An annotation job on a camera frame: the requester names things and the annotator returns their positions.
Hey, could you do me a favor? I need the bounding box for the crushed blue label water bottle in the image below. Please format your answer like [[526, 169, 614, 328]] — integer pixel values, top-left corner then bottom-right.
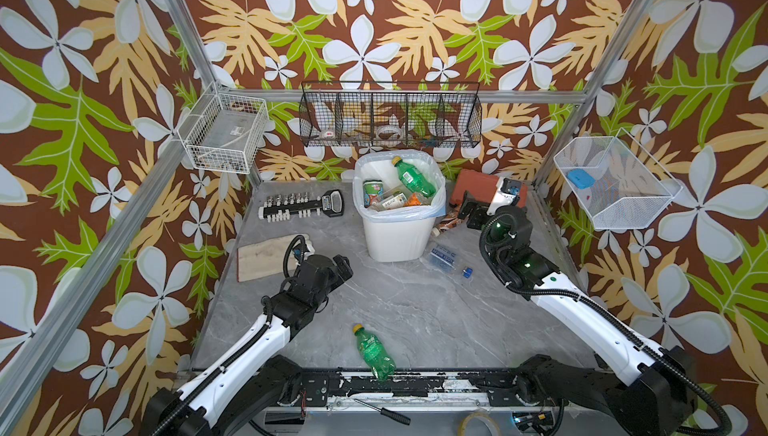
[[425, 244, 474, 280]]

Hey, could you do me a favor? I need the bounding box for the green bottle yellow cap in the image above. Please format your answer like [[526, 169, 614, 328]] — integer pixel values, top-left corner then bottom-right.
[[353, 324, 397, 381], [392, 156, 437, 198]]

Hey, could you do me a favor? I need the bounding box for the small white label bottle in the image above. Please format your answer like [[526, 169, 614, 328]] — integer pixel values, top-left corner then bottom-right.
[[372, 191, 409, 212]]

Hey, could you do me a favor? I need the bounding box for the orange juice label bottle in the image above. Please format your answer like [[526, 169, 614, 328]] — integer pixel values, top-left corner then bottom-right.
[[405, 193, 429, 207]]

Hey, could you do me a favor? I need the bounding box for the red label colourful bottle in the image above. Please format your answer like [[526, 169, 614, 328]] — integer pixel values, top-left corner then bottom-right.
[[362, 180, 385, 208]]

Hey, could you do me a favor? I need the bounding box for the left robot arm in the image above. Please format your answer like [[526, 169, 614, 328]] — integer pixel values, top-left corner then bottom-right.
[[139, 235, 353, 435]]

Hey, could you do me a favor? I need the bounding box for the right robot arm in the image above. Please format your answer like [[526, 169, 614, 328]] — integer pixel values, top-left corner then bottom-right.
[[479, 203, 733, 435]]

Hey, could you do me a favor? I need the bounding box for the white plastic trash bin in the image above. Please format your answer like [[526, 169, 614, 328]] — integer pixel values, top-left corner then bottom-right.
[[353, 149, 446, 263]]

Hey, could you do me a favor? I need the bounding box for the clear bin liner bag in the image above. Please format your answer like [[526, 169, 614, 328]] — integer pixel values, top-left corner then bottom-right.
[[352, 149, 447, 223]]

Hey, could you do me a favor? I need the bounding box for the red plastic tool case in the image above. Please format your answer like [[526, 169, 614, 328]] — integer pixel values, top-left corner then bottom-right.
[[448, 169, 500, 207]]

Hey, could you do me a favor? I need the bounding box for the brown label bottle by case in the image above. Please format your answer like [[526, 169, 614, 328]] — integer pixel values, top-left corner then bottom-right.
[[432, 209, 464, 238]]

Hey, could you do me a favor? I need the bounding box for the blue object in basket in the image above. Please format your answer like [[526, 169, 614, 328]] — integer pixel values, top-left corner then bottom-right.
[[566, 168, 596, 190]]

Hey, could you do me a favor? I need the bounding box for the tape roll in basket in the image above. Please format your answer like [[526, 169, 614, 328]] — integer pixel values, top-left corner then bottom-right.
[[376, 125, 403, 141]]

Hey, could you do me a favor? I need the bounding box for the tape roll bottom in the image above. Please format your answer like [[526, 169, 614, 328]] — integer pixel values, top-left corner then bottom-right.
[[457, 411, 502, 436]]

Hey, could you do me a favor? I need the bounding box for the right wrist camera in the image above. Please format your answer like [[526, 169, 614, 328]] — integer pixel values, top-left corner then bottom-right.
[[487, 177, 527, 216]]

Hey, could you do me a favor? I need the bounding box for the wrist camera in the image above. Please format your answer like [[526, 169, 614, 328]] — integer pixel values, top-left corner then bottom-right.
[[292, 235, 315, 262], [487, 177, 527, 216]]

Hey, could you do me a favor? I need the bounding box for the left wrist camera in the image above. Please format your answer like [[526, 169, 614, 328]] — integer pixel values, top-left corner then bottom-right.
[[292, 235, 315, 262]]

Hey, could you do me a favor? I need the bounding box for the black socket holder rail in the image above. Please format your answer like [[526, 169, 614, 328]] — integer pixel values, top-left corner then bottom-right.
[[257, 189, 345, 222]]

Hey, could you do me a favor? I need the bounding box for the black wire wall basket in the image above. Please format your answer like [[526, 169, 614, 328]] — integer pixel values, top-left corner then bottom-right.
[[297, 80, 483, 148]]

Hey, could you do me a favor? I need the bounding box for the white wire basket right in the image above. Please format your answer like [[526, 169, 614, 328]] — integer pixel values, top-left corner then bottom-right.
[[554, 129, 682, 232]]

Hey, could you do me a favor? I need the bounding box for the white wire basket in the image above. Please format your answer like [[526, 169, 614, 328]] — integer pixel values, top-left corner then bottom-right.
[[554, 129, 682, 232], [178, 84, 270, 175]]

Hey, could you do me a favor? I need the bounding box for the black handled screwdriver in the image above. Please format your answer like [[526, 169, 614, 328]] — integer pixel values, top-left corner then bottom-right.
[[353, 398, 411, 426]]

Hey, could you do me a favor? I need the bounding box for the white wire basket left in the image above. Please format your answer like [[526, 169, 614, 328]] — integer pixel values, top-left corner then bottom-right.
[[178, 84, 270, 175]]

